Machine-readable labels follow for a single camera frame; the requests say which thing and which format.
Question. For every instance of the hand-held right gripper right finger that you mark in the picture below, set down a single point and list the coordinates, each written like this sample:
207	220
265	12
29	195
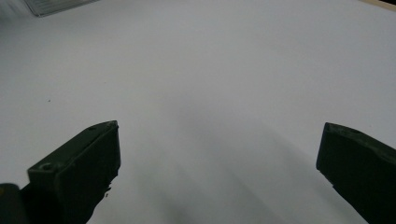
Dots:
361	168

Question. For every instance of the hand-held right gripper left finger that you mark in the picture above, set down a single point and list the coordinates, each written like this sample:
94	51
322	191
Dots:
77	174

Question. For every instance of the clear plastic packaging tray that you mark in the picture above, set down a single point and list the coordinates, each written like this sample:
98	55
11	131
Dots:
56	6

